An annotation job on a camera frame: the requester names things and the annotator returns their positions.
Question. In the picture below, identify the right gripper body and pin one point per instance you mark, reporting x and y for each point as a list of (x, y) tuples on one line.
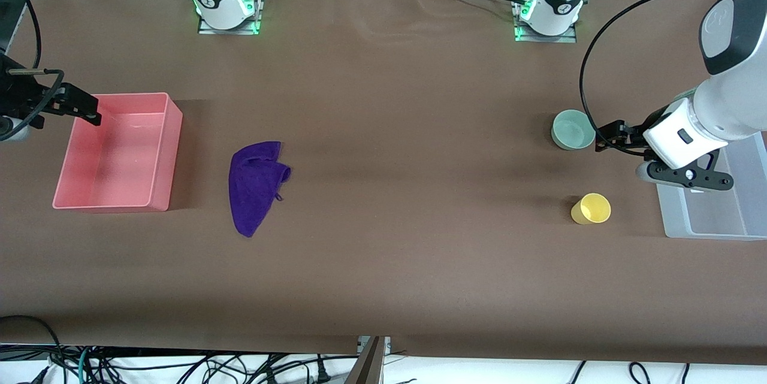
[(23, 100)]

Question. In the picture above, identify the green cup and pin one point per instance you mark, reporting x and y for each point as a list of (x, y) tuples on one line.
[(572, 129)]

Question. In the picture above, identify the yellow cup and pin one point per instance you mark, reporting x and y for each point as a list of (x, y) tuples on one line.
[(593, 210)]

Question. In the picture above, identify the purple cloth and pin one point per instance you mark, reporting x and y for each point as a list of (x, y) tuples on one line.
[(254, 186)]

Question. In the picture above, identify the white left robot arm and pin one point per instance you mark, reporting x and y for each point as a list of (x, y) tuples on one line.
[(734, 96)]

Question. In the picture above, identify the pink plastic bin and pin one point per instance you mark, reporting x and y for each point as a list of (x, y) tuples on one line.
[(150, 150)]

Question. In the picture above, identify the translucent white plastic bin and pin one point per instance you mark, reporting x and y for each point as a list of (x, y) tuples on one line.
[(719, 216)]

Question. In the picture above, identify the brown table cover sheet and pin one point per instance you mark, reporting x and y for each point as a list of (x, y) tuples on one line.
[(383, 252)]

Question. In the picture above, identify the grey table leg beam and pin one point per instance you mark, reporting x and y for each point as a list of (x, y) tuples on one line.
[(367, 369)]

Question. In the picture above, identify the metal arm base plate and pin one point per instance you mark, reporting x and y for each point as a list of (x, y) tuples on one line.
[(569, 37), (207, 29)]

